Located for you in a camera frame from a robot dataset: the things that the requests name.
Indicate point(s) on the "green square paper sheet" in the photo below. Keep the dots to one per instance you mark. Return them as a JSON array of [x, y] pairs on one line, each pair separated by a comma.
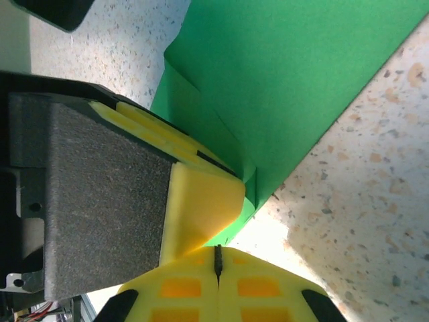
[[268, 84]]

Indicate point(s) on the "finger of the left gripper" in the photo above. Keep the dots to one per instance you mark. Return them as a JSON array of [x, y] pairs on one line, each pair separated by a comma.
[[157, 134], [107, 201]]

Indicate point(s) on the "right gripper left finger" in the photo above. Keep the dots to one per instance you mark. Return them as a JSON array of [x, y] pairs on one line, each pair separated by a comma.
[[187, 295]]

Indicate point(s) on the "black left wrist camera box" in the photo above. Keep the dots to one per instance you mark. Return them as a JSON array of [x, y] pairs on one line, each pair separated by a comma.
[[60, 13]]

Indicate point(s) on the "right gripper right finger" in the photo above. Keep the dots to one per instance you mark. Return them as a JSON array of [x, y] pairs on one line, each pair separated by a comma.
[[261, 295]]

